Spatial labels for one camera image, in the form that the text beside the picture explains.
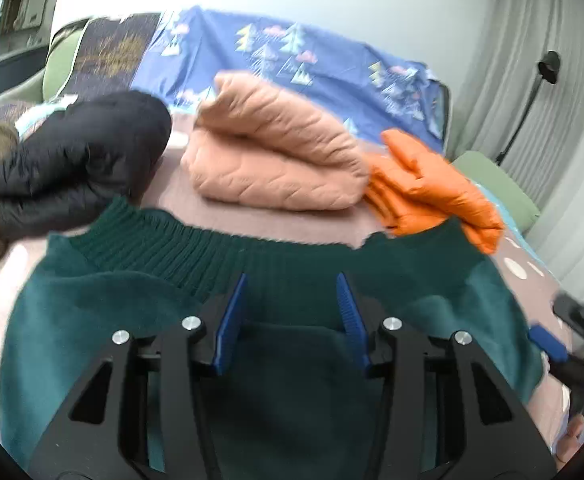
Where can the white pleated curtain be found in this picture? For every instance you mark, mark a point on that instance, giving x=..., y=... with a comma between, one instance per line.
x=547, y=158

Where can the peach quilted jacket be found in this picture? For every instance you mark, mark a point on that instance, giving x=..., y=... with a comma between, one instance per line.
x=257, y=144

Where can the blue tree-print sheet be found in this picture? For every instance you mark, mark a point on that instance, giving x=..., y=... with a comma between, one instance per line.
x=368, y=89

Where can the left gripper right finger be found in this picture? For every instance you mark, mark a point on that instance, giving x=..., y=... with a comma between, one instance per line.
x=446, y=412

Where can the green pillow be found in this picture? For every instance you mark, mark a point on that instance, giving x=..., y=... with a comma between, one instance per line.
x=482, y=170

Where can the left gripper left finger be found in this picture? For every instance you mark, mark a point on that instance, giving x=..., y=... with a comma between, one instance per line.
x=136, y=412

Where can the orange puffer jacket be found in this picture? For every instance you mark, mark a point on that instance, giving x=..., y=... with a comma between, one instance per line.
x=412, y=189

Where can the dark green fleece sweater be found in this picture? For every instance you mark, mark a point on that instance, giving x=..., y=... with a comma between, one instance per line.
x=293, y=404

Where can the person right hand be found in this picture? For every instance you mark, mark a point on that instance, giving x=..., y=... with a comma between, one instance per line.
x=568, y=444

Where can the black puffer jacket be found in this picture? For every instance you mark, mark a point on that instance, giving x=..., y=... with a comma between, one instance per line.
x=78, y=160

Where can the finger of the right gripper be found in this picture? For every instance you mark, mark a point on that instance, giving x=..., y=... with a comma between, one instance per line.
x=543, y=339

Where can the dark purple patterned blanket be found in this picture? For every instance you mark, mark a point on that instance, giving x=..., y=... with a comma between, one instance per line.
x=88, y=58

